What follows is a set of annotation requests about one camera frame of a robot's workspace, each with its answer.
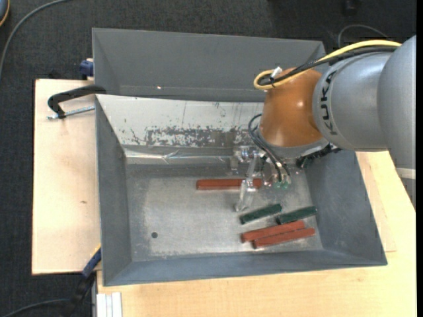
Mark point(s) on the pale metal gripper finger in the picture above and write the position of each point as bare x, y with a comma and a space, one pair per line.
250, 193
241, 197

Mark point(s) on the dark green flat block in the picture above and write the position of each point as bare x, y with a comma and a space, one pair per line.
261, 213
297, 215

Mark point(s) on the red-brown flat block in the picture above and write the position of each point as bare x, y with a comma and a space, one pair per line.
218, 184
287, 238
274, 231

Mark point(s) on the grey metal bin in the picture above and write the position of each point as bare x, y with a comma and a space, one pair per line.
185, 216

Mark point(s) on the pale wood flat board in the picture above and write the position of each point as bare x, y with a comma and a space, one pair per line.
66, 183

